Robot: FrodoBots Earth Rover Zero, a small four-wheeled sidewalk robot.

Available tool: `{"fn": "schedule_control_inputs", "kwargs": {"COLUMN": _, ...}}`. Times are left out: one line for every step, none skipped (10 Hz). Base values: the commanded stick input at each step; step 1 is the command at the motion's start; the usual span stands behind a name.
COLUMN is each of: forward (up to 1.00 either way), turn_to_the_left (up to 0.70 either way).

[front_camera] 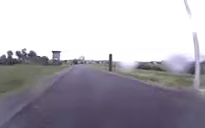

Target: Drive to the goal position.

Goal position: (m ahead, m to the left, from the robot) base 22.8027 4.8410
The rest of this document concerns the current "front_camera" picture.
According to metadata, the dark asphalt road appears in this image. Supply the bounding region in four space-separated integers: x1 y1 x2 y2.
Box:
0 63 205 128

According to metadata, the small tower building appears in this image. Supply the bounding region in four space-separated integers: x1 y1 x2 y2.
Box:
51 50 62 62

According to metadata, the dark hedge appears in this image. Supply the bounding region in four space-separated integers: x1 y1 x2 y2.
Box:
134 61 168 72

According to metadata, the grass verge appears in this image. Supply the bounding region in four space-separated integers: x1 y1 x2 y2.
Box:
89 63 205 92

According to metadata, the row of trees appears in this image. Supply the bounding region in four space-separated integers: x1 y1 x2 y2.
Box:
0 48 51 66

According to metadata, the grass field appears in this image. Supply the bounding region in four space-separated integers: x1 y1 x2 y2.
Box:
0 63 72 97

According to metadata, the pale side pavement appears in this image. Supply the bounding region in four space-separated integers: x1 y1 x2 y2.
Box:
0 66 73 128

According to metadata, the dark short post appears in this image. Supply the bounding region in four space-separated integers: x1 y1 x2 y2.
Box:
108 53 113 72

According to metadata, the pale lamp post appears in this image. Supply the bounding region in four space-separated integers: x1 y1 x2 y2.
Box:
183 0 202 91

